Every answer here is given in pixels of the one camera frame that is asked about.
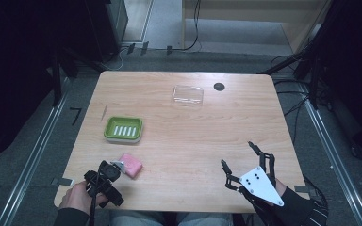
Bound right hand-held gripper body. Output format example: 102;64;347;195
238;165;286;220

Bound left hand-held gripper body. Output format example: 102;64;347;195
84;159;125;208

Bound pink sponge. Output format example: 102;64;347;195
119;153;144;180

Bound person's right hand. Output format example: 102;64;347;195
273;178;288;198

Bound person's left hand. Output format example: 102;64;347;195
58;180;109;216

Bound green soap dish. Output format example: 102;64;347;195
103;116;144;145

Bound person's left leg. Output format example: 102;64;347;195
108;209;168;226

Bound person's leg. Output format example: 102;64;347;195
108;209;168;226
176;211;234;226

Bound person's right leg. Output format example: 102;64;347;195
176;211;234;226

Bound clear plastic lid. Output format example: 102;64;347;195
172;84;205;107

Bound black stand leg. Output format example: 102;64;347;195
256;46;315;76

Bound black cabinet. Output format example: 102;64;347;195
83;0;129;62

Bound light wooden shelf unit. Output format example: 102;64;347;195
181;0;333;55

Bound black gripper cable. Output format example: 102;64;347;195
89;163;106;226

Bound metal floor rail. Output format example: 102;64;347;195
303;93;362;226
0;76;72;226

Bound black floor cables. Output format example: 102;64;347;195
270;55;320;145

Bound white floor cable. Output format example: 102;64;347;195
102;46;130;72

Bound black hanging cable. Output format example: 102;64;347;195
171;0;203;53

